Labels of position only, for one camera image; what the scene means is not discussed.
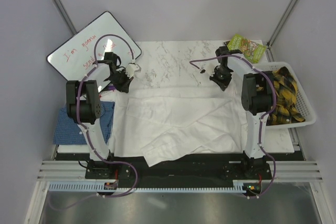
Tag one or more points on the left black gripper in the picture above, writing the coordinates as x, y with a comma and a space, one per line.
124, 87

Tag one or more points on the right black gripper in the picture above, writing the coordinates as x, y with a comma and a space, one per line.
223, 84

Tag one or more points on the white long sleeve shirt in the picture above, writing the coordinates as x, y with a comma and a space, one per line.
168, 123

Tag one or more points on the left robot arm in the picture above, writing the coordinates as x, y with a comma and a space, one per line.
83, 103

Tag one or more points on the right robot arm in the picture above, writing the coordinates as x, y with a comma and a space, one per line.
258, 97

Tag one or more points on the green book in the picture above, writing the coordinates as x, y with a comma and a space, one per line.
251, 50

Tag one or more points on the white dry-erase board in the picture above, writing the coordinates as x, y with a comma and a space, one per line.
74, 58

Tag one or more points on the yellow black plaid shirt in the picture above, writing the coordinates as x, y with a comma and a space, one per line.
286, 89

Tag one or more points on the blue checkered folded shirt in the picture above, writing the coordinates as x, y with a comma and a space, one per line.
67, 131

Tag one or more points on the white plastic basket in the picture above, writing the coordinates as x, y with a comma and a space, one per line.
303, 105

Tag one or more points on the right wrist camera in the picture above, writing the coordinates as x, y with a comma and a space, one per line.
208, 69

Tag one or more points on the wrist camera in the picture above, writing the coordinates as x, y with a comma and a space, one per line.
132, 69
208, 69

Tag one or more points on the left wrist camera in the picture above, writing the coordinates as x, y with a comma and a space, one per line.
132, 69

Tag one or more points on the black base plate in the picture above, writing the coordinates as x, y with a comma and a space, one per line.
190, 170

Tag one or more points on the white slotted cable duct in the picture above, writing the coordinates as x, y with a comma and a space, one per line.
105, 187

